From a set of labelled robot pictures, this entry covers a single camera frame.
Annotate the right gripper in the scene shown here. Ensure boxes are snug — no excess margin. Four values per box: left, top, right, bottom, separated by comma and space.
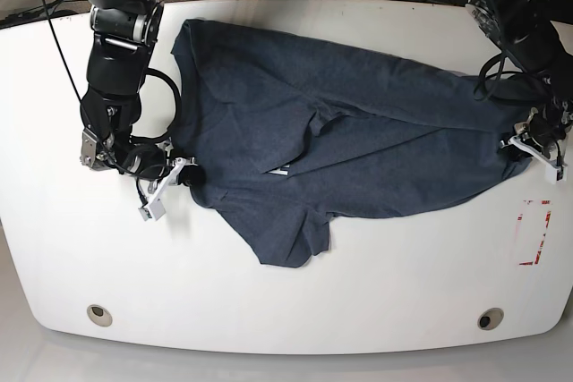
118, 144, 207, 187

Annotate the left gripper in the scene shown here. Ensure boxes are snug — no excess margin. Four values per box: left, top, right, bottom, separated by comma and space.
526, 102, 572, 152

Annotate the dark blue T-shirt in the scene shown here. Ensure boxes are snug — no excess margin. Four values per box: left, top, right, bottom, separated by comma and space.
172, 19, 529, 268

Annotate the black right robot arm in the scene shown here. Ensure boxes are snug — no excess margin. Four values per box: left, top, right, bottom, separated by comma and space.
80, 0, 182, 181

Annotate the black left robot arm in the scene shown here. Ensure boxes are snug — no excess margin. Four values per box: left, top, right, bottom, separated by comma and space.
466, 0, 572, 149

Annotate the red tape rectangle marking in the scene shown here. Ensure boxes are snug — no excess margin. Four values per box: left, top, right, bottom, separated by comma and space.
514, 199, 552, 267

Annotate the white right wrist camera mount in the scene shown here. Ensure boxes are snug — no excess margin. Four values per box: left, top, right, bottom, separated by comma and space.
135, 157, 197, 221

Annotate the left table cable grommet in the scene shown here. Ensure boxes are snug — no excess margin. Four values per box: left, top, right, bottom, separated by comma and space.
87, 304, 113, 327

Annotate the table cable grommet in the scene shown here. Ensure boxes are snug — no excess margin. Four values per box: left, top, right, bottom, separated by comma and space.
87, 304, 113, 327
477, 308, 504, 331

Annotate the right table cable grommet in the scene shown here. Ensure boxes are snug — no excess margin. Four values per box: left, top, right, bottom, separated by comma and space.
477, 308, 504, 331

